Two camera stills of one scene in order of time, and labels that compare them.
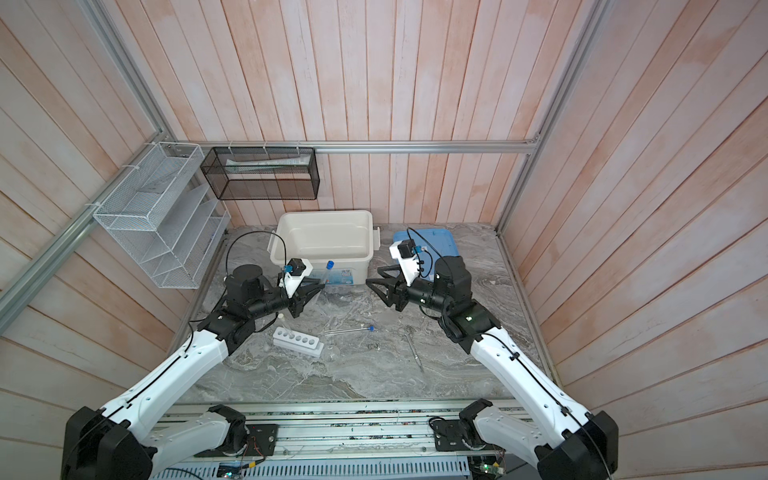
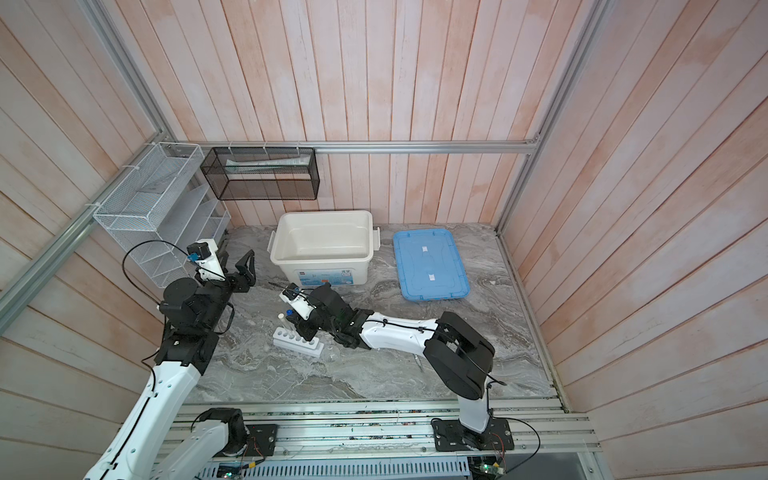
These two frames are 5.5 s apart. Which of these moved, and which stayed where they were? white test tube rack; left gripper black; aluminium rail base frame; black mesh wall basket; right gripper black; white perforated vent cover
Moved: right gripper black; left gripper black
Stayed: white perforated vent cover; aluminium rail base frame; white test tube rack; black mesh wall basket
